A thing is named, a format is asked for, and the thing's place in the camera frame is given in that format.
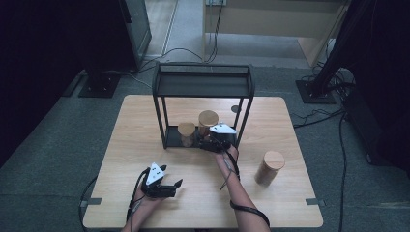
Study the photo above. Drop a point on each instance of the black round table grommet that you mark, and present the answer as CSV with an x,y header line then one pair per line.
x,y
236,109

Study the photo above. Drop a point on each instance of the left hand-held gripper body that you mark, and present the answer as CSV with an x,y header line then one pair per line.
x,y
155,175

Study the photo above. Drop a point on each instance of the grey cabinet panel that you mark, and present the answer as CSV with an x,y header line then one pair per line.
x,y
140,29

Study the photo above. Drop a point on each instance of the short glass jar wooden lid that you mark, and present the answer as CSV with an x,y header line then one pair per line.
x,y
187,128

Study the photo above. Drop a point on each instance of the tall wooden cylinder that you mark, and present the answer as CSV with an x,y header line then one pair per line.
x,y
208,117

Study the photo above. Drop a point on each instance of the tall glass jar wooden lid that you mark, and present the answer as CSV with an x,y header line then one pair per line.
x,y
273,160

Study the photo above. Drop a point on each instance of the black post with base plate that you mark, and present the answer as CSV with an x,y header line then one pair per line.
x,y
316,92

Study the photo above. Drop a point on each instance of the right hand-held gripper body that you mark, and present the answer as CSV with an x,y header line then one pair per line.
x,y
222,129

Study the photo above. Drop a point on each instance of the black metal shelf rack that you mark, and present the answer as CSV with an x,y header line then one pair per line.
x,y
203,87

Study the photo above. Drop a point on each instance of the dark curtain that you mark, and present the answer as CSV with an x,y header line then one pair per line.
x,y
35,64

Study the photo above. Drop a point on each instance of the light wooden desk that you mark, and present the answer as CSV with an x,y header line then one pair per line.
x,y
274,19

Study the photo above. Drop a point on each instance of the person's left hand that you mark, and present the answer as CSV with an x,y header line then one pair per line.
x,y
146,203

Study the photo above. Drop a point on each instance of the black stand with base plate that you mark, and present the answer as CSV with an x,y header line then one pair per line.
x,y
100,85

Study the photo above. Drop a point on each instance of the person's right hand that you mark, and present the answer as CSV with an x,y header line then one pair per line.
x,y
227,161

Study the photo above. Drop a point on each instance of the grey tape strip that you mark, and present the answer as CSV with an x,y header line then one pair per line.
x,y
91,201
315,201

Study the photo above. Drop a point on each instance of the black equipment box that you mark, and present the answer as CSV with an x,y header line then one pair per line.
x,y
370,129

